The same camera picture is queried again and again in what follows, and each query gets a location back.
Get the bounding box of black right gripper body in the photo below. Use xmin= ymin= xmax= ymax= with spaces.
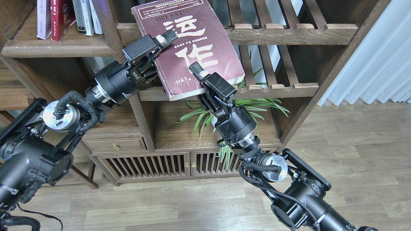
xmin=197 ymin=72 xmax=257 ymax=145

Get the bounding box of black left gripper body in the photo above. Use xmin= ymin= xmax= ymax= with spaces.
xmin=93 ymin=35 xmax=161 ymax=106

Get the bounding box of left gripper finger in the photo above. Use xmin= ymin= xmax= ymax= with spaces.
xmin=156 ymin=30 xmax=178 ymax=47

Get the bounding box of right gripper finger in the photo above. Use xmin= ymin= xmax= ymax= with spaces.
xmin=189 ymin=62 xmax=210 ymax=81

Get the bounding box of maroon book with white characters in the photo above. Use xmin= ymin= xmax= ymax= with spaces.
xmin=132 ymin=0 xmax=245 ymax=101

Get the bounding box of red paperback book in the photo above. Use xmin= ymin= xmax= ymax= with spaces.
xmin=50 ymin=0 xmax=76 ymax=41

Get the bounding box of white lavender paperback book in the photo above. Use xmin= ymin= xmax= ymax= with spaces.
xmin=37 ymin=0 xmax=51 ymax=39

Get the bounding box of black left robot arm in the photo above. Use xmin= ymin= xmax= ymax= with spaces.
xmin=0 ymin=30 xmax=178 ymax=231

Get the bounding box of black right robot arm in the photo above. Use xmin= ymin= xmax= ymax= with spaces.
xmin=189 ymin=62 xmax=376 ymax=231

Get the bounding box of white plant pot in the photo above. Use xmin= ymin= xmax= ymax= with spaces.
xmin=210 ymin=115 xmax=218 ymax=128

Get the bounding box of green spider plant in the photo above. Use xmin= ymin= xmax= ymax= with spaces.
xmin=175 ymin=51 xmax=290 ymax=170

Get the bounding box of right slatted cabinet door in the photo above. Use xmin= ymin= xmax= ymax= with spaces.
xmin=189 ymin=151 xmax=240 ymax=178

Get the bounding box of slatted cabinet door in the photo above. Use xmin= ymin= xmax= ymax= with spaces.
xmin=189 ymin=151 xmax=240 ymax=178
xmin=97 ymin=152 xmax=191 ymax=183

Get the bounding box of white upright book right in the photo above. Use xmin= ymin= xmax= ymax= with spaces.
xmin=89 ymin=0 xmax=104 ymax=35

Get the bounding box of white upright book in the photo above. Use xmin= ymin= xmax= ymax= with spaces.
xmin=89 ymin=0 xmax=104 ymax=35
xmin=80 ymin=0 xmax=94 ymax=36

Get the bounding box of small wooden drawer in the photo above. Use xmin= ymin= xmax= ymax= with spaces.
xmin=83 ymin=137 xmax=146 ymax=153

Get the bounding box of white upright book middle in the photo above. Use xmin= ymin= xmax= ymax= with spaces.
xmin=80 ymin=0 xmax=94 ymax=36

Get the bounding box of grey upright book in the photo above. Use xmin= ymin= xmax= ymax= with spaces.
xmin=72 ymin=0 xmax=86 ymax=35

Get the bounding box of left slatted cabinet door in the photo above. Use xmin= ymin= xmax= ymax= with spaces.
xmin=97 ymin=152 xmax=191 ymax=183

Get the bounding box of dark wooden bookshelf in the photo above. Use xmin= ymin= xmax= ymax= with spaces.
xmin=1 ymin=0 xmax=390 ymax=188

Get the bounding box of white window curtain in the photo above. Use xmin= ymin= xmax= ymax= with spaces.
xmin=317 ymin=0 xmax=411 ymax=106

